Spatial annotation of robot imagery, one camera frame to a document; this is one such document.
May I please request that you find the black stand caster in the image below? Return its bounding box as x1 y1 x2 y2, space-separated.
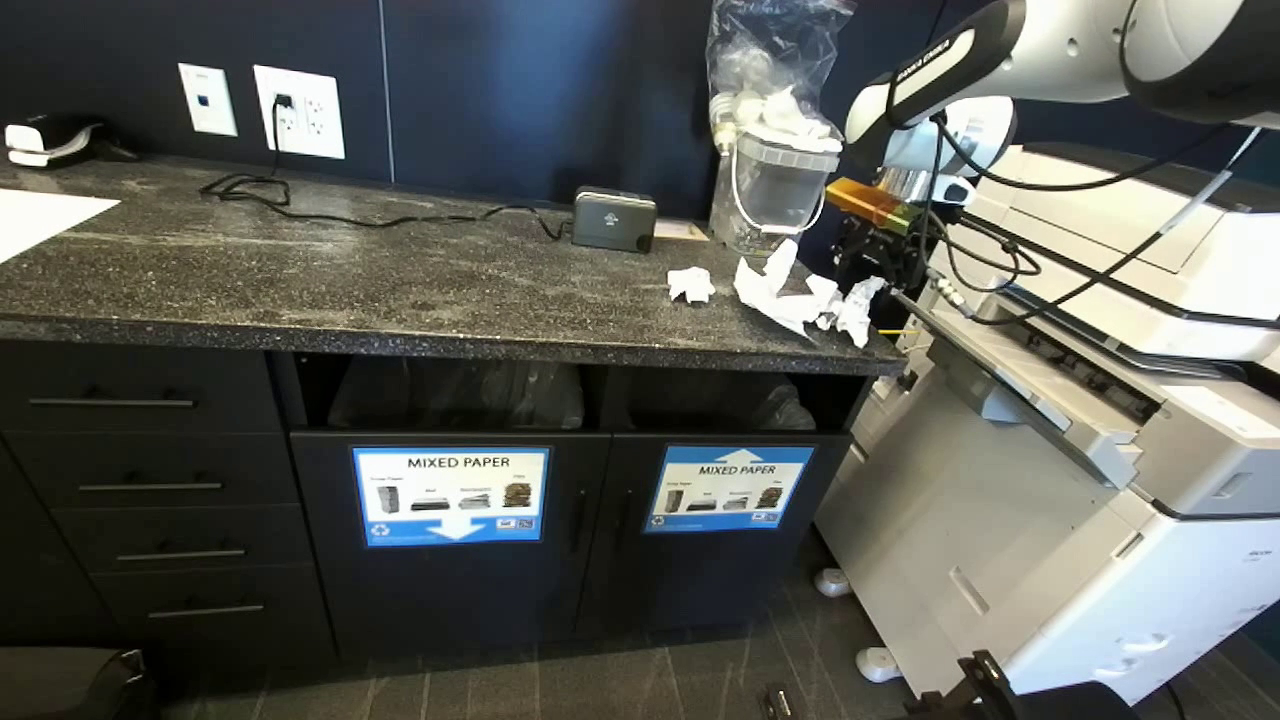
914 648 1055 720

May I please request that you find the left black recycling bin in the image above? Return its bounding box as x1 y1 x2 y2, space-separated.
582 426 851 642

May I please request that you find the small white wall plate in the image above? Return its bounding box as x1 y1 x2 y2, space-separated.
177 58 239 141

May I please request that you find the clear plastic bag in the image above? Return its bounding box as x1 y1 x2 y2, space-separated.
700 0 856 254

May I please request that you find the black drawer front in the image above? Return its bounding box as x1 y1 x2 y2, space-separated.
0 341 285 436
5 431 298 510
45 503 317 579
76 571 334 673

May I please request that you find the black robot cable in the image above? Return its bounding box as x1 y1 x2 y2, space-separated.
983 122 1273 336
925 112 1055 305

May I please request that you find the small crumpled white paper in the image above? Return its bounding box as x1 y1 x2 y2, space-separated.
664 265 721 309

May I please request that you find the blue mixed paper sign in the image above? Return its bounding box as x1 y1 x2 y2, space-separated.
346 443 553 550
643 438 817 538

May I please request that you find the white double wall outlet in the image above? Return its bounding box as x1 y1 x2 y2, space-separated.
250 58 346 164

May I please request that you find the black recycling bin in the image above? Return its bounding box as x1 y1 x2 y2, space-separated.
286 426 590 664
582 426 851 642

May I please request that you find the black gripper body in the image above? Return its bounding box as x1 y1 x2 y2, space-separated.
808 211 925 290

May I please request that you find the right black recycling bin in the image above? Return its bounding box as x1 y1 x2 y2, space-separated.
286 426 590 664

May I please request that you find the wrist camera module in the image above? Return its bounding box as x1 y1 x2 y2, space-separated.
825 173 920 235

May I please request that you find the white paper with print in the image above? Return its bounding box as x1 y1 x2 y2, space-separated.
733 235 893 344

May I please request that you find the flat white paper sheet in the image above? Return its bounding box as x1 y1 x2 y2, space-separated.
0 182 124 267

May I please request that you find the clear plastic container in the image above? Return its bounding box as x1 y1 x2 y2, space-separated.
728 122 843 245

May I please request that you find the trash bin liner bag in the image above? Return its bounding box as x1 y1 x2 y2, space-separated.
322 354 590 431
623 373 820 431

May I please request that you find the white office printer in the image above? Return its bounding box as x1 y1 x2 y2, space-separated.
811 137 1280 712

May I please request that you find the black power cable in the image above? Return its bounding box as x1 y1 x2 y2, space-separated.
194 92 580 248

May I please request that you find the black drawer handle bar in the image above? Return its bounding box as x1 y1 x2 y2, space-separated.
138 600 272 623
112 538 250 566
25 388 198 414
72 474 229 499

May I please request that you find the white desktop device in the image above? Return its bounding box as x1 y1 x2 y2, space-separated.
0 115 109 173

